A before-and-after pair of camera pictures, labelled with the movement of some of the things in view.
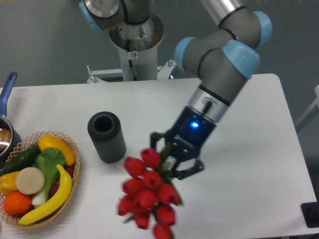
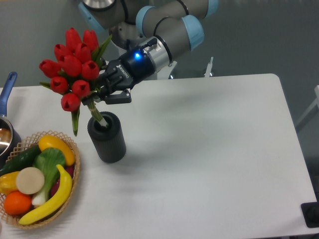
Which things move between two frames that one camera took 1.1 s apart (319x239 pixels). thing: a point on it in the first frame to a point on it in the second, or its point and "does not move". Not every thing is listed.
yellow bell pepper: (8, 182) does not move
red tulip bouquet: (148, 194) to (76, 65)
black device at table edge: (310, 212) does not move
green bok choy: (50, 162) does not move
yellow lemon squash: (51, 141) does not move
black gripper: (191, 130) to (135, 65)
